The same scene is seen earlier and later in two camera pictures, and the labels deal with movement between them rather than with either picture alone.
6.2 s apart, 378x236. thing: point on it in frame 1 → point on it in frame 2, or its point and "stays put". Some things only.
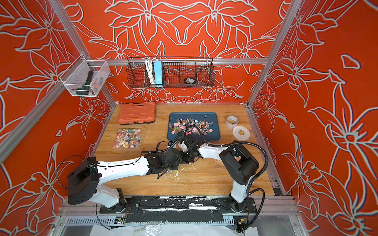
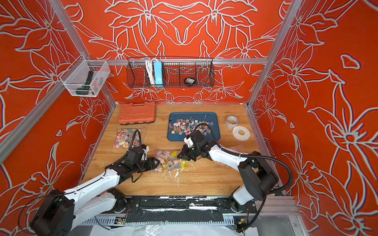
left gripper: (176, 165) → (152, 165)
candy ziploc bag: (129, 138) stays put
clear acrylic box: (83, 78) stays put
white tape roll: (241, 132) stays put
